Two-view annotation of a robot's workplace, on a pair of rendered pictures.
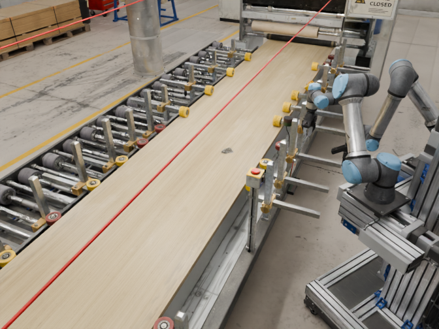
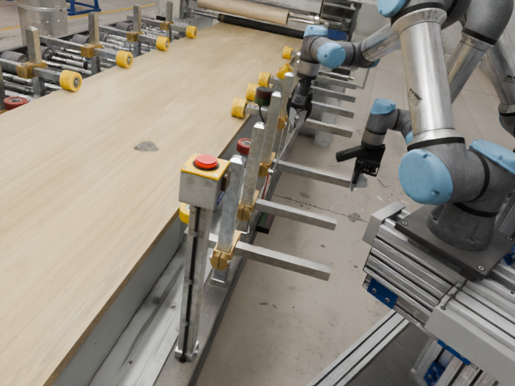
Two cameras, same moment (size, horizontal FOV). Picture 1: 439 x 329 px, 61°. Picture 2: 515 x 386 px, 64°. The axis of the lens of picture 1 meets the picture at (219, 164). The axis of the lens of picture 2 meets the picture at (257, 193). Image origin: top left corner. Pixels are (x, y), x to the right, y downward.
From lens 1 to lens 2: 1.07 m
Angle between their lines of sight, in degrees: 14
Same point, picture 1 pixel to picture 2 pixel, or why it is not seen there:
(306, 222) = (274, 279)
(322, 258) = (303, 340)
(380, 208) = (473, 260)
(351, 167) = (431, 163)
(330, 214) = not seen: hidden behind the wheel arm
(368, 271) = (385, 365)
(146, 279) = not seen: outside the picture
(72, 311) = not seen: outside the picture
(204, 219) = (70, 290)
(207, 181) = (94, 200)
